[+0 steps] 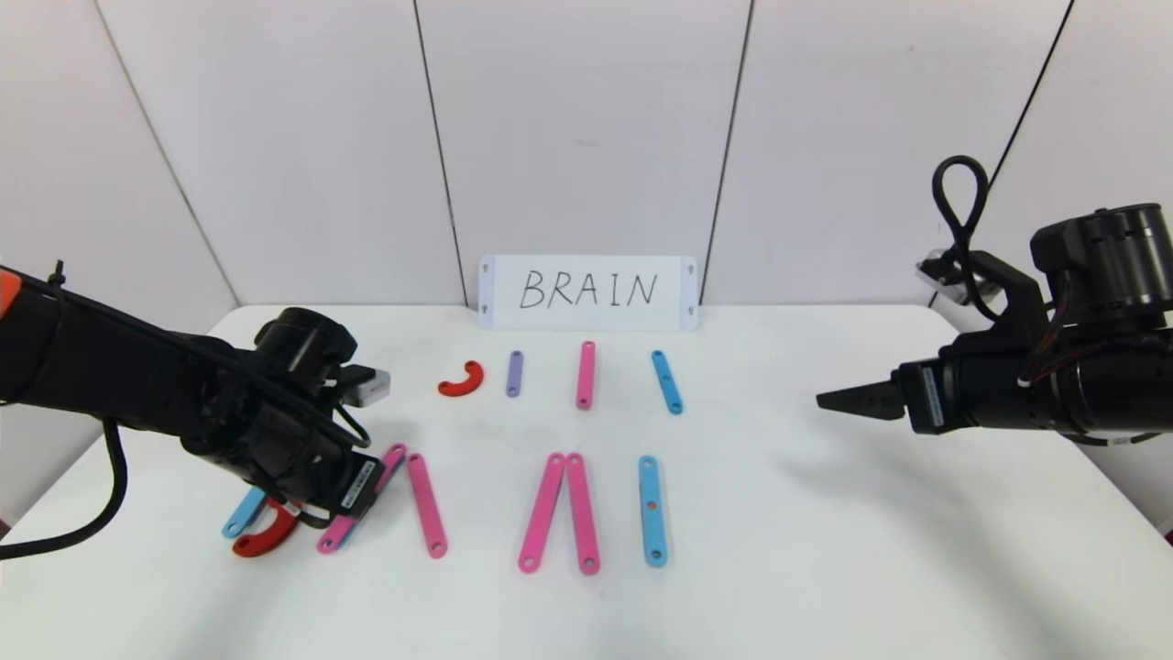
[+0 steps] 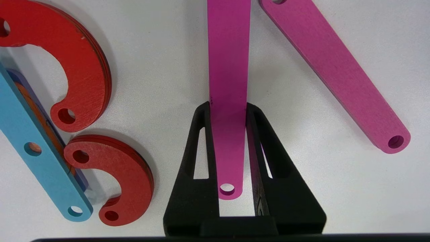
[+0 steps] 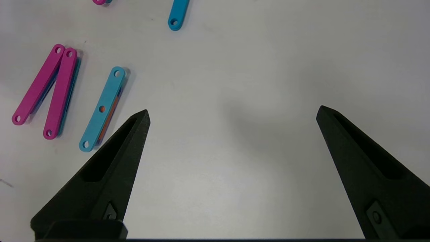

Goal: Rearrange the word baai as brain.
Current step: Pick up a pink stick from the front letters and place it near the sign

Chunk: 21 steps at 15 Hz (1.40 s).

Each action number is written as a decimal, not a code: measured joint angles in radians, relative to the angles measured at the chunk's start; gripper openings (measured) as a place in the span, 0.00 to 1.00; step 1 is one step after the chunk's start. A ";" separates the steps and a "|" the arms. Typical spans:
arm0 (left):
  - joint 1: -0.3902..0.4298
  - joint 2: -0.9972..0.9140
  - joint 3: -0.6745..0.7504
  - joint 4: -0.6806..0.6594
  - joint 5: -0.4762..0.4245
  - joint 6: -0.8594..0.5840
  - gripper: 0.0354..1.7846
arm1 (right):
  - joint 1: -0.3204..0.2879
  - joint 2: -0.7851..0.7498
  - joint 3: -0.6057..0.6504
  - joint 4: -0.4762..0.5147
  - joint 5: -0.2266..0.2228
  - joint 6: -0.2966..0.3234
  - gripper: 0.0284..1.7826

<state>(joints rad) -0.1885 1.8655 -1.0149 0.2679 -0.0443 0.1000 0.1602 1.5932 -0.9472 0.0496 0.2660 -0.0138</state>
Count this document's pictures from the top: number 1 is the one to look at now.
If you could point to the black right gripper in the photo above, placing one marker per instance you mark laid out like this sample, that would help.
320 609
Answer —
926 397

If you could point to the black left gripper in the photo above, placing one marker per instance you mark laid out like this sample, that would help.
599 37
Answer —
359 485

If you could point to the long pink bar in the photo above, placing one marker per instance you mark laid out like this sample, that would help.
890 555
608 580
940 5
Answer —
542 511
337 530
583 513
426 504

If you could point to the small red curved piece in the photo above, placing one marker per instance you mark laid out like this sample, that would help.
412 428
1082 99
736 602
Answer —
467 385

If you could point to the short purple bar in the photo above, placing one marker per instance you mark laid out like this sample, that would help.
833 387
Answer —
515 374

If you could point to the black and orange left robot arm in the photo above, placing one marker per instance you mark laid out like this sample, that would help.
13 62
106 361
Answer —
110 367

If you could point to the white BRAIN word card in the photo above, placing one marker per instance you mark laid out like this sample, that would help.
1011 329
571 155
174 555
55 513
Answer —
586 291

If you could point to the large red curved piece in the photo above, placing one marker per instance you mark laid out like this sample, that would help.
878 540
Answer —
266 541

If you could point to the long light blue bar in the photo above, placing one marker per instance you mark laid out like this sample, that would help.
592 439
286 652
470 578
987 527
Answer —
243 515

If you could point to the short blue bar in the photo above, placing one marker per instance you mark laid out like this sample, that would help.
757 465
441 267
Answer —
666 380

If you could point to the light blue bar orange hole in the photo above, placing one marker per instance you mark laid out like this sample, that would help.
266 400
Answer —
652 486

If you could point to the short pink bar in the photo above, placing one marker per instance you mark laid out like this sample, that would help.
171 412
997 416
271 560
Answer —
586 376

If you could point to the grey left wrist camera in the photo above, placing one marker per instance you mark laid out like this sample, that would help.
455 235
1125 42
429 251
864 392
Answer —
367 387

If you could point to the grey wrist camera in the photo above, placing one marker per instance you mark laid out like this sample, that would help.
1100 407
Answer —
367 387
937 272

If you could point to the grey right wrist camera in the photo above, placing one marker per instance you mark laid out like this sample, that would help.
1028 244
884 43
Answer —
937 272

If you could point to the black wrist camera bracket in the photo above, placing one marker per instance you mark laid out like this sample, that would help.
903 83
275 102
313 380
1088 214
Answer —
1017 293

